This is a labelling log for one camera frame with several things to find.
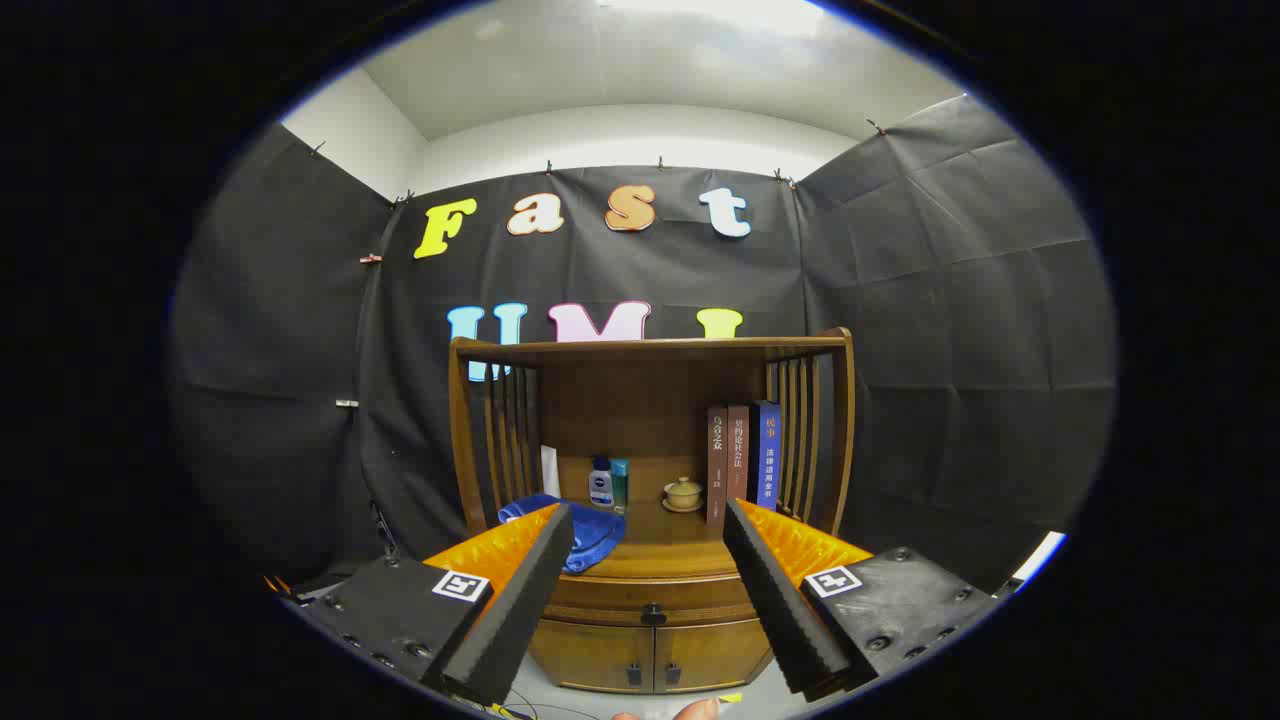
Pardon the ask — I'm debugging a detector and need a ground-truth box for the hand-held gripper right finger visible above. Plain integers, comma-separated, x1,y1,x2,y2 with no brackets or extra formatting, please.
721,498,1001,701

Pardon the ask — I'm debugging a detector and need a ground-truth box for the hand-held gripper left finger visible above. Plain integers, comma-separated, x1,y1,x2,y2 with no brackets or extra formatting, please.
285,502,575,707

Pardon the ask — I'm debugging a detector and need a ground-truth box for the brown book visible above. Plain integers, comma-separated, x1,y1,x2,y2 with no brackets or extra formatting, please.
706,406,730,528

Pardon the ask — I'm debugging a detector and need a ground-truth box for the blue towel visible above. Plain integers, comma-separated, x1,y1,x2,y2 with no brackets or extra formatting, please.
498,493,627,575

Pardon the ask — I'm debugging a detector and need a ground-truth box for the blue book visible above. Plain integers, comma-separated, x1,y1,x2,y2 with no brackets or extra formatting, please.
748,401,783,513

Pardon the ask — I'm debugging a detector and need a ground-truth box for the wooden cabinet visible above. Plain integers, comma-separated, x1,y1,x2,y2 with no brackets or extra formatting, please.
447,327,858,695

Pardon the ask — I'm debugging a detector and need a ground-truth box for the wooden countertop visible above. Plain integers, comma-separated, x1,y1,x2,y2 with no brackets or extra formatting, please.
540,456,746,581

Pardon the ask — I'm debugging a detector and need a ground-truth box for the reddish-brown book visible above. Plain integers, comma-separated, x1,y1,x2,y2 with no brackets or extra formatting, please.
727,404,751,506

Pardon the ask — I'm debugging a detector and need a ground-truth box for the wooden cabinet door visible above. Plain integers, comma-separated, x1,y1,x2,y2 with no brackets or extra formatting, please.
530,622,655,693
654,620,773,693

